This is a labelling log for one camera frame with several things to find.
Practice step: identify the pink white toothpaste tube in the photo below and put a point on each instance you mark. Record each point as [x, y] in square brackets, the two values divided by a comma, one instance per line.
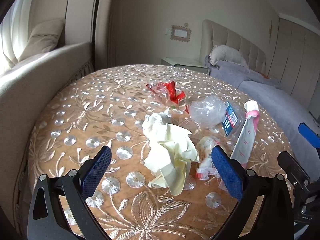
[246, 137]

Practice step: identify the red clear plastic wrapper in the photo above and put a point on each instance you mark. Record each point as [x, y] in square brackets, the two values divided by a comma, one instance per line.
[172, 90]

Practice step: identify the crumpled pale yellow paper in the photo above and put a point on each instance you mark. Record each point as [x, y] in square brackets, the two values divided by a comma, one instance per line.
[172, 152]

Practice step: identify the beige wardrobe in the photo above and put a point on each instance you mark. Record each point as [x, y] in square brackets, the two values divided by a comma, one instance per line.
[295, 50]

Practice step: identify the beige sofa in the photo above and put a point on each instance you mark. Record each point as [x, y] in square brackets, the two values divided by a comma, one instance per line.
[30, 87]

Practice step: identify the bed with lavender bedding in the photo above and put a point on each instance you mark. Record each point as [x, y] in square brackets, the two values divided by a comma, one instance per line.
[262, 90]

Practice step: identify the white nightstand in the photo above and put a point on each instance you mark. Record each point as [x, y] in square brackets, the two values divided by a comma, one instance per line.
[185, 61]

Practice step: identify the beige cushion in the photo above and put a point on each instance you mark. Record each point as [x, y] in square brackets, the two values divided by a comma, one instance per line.
[42, 37]

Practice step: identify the clear plastic cup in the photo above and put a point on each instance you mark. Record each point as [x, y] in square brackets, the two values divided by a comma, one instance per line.
[190, 127]

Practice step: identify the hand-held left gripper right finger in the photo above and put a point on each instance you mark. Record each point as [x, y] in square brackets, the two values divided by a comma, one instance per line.
[226, 172]

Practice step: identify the crumpled white red wrapper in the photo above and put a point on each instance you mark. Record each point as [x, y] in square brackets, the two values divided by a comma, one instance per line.
[206, 167]

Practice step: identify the clear plastic bag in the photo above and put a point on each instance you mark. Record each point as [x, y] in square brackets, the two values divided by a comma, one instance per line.
[207, 112]

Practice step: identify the clear packet with blue label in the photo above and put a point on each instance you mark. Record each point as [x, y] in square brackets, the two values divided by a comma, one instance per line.
[228, 120]

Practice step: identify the white pillow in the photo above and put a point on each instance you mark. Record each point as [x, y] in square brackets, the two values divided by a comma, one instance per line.
[227, 53]

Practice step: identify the white curtain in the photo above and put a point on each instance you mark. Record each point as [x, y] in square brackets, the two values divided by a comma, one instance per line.
[10, 35]

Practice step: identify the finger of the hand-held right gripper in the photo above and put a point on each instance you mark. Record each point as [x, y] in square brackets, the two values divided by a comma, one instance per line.
[306, 131]
[291, 165]

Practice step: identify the crumpled white tissue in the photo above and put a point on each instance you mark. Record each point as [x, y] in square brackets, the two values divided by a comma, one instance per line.
[152, 122]

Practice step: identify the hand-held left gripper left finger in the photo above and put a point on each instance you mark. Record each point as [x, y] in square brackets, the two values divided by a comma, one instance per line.
[97, 170]

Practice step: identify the framed wall switch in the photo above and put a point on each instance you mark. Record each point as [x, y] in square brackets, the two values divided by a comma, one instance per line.
[181, 33]

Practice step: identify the beige tufted headboard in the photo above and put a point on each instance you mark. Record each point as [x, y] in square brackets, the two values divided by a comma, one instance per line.
[240, 42]

